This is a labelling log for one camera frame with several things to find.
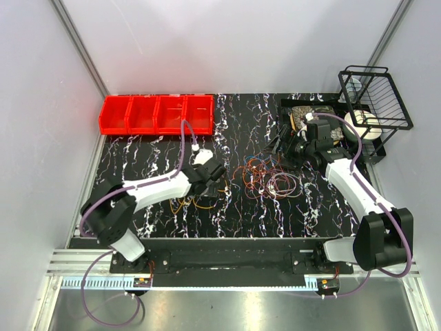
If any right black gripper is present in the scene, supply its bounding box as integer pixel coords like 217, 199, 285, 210
261, 126, 315, 172

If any yellow cable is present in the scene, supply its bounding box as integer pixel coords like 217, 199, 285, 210
169, 179, 231, 215

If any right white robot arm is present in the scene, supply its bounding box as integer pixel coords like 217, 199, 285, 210
267, 113, 413, 278

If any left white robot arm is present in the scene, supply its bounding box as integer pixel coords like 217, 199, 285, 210
80, 149, 226, 273

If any floral square plate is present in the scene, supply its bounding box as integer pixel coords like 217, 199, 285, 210
289, 106, 344, 144

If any red storage bin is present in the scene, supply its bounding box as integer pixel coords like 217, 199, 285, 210
156, 95, 185, 135
127, 95, 159, 135
99, 95, 132, 135
185, 94, 214, 136

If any white green bowl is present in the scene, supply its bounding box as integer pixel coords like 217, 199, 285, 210
344, 110, 382, 143

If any glass cup in rack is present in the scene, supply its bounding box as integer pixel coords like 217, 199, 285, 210
345, 78, 362, 103

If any brown cable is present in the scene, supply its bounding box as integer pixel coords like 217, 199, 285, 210
271, 168, 304, 197

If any white cable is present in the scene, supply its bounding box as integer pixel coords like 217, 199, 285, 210
267, 179, 294, 196

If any orange cable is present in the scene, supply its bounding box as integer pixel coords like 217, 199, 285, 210
231, 153, 276, 201

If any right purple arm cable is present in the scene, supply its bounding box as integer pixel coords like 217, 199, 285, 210
285, 112, 413, 299

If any black wire dish rack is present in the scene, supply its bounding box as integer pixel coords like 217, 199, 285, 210
338, 65, 413, 148

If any aluminium frame rail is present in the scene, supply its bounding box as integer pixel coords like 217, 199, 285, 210
46, 249, 109, 276

